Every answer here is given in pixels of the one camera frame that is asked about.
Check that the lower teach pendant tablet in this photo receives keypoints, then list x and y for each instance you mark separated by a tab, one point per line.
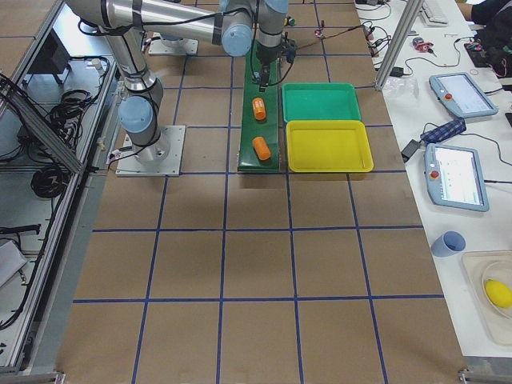
454	177

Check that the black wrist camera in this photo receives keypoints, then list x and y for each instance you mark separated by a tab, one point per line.
289	50

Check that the aluminium frame post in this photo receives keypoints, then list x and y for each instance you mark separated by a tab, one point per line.
402	29

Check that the upper teach pendant tablet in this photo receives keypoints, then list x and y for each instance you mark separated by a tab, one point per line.
461	96

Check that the blue plastic cup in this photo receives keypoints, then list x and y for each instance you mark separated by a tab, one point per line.
449	243

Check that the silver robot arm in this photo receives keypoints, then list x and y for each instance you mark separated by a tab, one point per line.
253	28

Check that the plaid blue pouch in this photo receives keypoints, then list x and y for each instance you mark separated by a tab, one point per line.
443	132

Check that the green conveyor belt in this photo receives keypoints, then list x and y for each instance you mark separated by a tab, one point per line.
251	128

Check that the clear plastic bag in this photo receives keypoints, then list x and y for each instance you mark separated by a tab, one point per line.
403	87

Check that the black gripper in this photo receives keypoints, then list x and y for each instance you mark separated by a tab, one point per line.
265	57

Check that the teach pendant tablet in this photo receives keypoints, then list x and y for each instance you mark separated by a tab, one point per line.
461	96
454	177

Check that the green plastic tray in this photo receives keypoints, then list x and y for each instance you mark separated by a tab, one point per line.
320	101

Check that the yellow lemon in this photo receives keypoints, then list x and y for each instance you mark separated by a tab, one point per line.
498	293

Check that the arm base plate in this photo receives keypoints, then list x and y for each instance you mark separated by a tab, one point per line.
161	159
160	46

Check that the yellow plastic tray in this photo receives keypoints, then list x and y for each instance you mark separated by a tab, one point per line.
328	146

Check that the black power adapter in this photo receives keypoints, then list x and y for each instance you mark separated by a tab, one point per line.
409	150

